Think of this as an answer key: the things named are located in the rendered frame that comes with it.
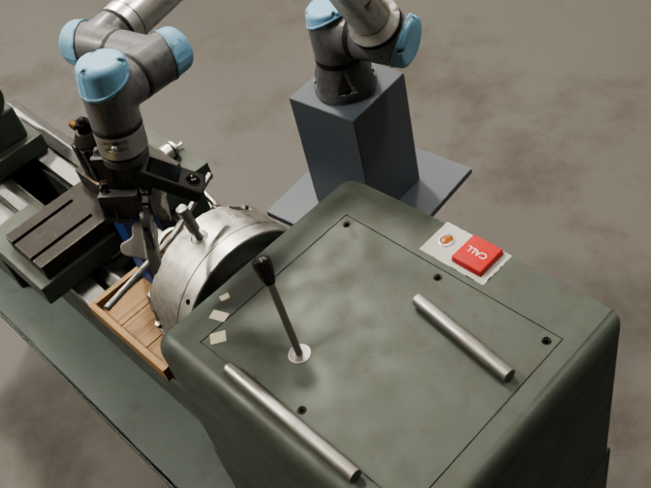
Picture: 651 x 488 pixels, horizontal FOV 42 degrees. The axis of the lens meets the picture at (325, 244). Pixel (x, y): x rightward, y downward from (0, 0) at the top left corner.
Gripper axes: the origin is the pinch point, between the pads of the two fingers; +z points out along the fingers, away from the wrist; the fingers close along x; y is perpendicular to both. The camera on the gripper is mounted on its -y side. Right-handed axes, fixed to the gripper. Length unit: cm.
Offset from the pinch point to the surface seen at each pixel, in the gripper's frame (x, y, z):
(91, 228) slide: -49, 33, 36
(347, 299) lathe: 9.0, -30.1, 5.7
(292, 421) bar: 31.9, -21.8, 6.7
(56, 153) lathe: -98, 57, 47
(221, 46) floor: -279, 36, 111
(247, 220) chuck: -16.5, -11.4, 9.0
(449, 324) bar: 18.3, -45.6, 2.8
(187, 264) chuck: -7.0, -0.9, 10.8
